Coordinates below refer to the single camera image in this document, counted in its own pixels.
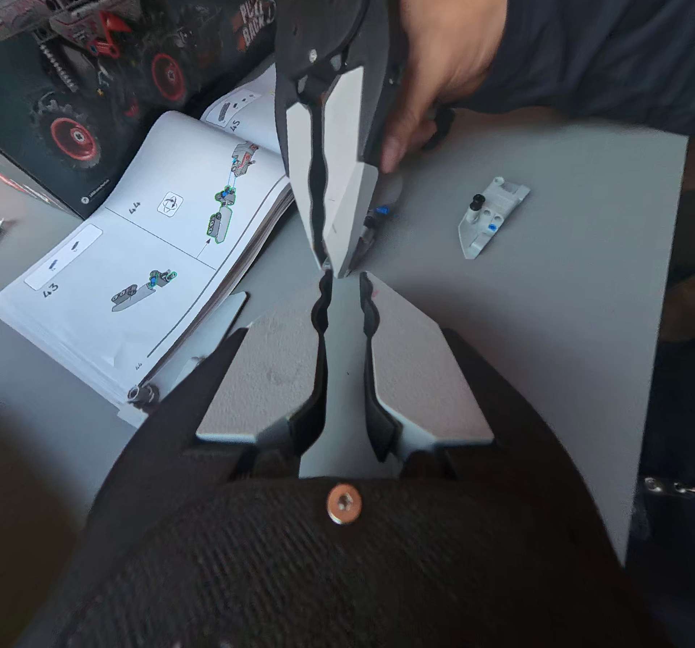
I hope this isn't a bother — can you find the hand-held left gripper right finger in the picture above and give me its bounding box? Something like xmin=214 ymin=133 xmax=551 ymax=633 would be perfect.
xmin=360 ymin=272 xmax=496 ymax=462

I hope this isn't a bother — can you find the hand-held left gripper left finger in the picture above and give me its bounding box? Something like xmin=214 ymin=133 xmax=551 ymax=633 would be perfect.
xmin=194 ymin=270 xmax=333 ymax=459

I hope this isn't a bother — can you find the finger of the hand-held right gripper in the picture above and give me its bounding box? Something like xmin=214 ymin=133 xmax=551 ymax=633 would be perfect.
xmin=285 ymin=93 xmax=332 ymax=271
xmin=322 ymin=66 xmax=381 ymax=280

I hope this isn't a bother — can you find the grey lego beam assembly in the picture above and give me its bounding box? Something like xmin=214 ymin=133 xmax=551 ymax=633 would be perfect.
xmin=347 ymin=202 xmax=393 ymax=271

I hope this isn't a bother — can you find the person's right forearm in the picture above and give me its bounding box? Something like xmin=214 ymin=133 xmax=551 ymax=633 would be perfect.
xmin=467 ymin=0 xmax=695 ymax=137

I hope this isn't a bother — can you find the white lego panel piece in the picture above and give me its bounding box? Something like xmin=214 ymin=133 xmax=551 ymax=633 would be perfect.
xmin=458 ymin=176 xmax=531 ymax=261

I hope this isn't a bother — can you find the lego instruction booklet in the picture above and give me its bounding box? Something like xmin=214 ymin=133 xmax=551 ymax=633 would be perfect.
xmin=0 ymin=64 xmax=296 ymax=412

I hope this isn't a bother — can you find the black lego truck box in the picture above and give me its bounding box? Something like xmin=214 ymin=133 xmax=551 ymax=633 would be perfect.
xmin=0 ymin=0 xmax=280 ymax=221

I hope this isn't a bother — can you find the person's right hand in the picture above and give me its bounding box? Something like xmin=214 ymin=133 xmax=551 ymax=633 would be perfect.
xmin=379 ymin=0 xmax=509 ymax=174

